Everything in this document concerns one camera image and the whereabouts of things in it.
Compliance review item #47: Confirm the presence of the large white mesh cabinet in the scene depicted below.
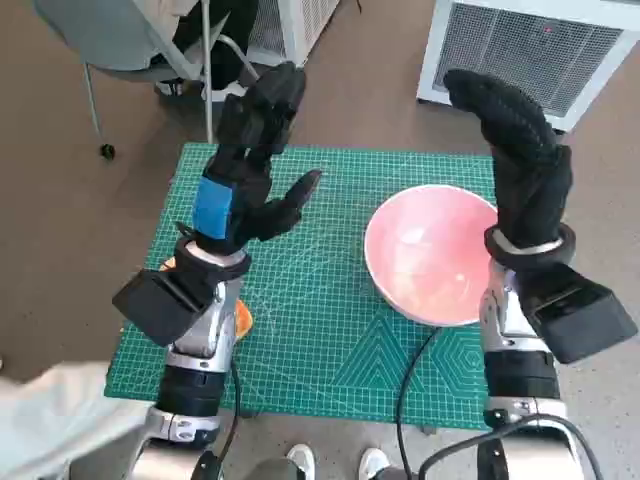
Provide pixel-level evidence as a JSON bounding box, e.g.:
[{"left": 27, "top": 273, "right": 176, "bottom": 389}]
[{"left": 416, "top": 0, "right": 640, "bottom": 134}]

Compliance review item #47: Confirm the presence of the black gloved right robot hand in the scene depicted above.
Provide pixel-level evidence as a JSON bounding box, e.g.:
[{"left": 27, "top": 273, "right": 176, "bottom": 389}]
[{"left": 443, "top": 69, "right": 574, "bottom": 250}]

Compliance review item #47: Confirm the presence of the small black device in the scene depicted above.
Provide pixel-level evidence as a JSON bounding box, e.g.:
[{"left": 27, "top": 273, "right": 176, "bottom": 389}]
[{"left": 196, "top": 449, "right": 225, "bottom": 480}]

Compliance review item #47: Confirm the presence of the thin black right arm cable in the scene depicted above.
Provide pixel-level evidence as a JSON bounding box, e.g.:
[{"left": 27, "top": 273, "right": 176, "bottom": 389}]
[{"left": 397, "top": 325, "right": 440, "bottom": 479}]

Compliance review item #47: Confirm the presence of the person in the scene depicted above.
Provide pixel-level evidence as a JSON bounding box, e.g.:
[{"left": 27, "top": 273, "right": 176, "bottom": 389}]
[{"left": 147, "top": 0, "right": 261, "bottom": 101}]

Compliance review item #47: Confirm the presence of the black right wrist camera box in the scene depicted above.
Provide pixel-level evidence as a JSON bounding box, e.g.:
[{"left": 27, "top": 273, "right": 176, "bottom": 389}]
[{"left": 519, "top": 264, "right": 639, "bottom": 365}]

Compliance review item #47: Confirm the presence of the black left camera cable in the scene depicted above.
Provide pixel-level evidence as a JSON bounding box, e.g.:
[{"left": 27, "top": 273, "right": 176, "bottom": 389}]
[{"left": 212, "top": 344, "right": 245, "bottom": 469}]

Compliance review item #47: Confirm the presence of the green cutting mat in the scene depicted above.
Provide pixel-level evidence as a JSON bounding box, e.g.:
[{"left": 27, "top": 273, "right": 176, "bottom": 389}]
[{"left": 103, "top": 142, "right": 506, "bottom": 431}]

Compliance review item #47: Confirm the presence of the small white mesh cabinet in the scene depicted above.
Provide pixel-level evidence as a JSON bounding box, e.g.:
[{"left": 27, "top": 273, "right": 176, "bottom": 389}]
[{"left": 244, "top": 0, "right": 341, "bottom": 69}]

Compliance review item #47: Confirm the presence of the pink bowl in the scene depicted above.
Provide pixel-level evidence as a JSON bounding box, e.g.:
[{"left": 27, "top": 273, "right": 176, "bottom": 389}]
[{"left": 363, "top": 183, "right": 501, "bottom": 327}]

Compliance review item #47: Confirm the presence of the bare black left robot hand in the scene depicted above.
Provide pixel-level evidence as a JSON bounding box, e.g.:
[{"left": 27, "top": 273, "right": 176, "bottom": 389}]
[{"left": 192, "top": 62, "right": 324, "bottom": 256}]

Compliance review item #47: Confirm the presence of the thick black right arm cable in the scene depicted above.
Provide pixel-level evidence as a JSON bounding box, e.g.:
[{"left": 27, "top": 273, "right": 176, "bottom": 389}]
[{"left": 418, "top": 418, "right": 594, "bottom": 480}]

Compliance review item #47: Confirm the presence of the white shoe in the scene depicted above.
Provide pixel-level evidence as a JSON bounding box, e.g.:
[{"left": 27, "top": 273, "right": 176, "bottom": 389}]
[
  {"left": 285, "top": 443, "right": 316, "bottom": 480},
  {"left": 359, "top": 447, "right": 389, "bottom": 480}
]

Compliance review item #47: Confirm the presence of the light grey cloth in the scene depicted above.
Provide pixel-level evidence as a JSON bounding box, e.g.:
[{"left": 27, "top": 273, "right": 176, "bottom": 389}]
[{"left": 0, "top": 357, "right": 151, "bottom": 480}]

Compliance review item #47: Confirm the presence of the grey chair with metal legs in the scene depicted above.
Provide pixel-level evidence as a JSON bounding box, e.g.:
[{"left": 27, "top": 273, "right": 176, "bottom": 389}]
[{"left": 32, "top": 0, "right": 264, "bottom": 161}]

